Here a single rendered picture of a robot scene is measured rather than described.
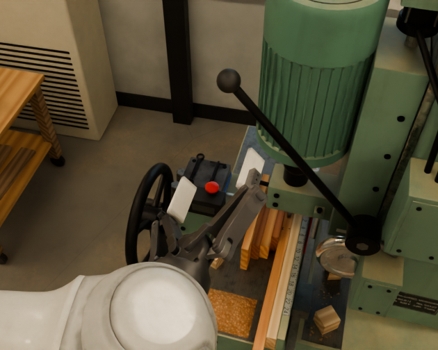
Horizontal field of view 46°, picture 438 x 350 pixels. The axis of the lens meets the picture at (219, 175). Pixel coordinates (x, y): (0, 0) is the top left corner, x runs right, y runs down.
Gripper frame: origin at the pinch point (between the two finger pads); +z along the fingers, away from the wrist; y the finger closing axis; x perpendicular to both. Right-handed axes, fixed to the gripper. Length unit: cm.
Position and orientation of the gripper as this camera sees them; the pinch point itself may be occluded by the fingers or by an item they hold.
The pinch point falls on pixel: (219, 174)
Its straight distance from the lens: 74.5
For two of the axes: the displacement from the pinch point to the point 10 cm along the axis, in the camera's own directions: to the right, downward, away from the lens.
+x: -6.5, -6.2, -4.4
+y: 7.1, -2.9, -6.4
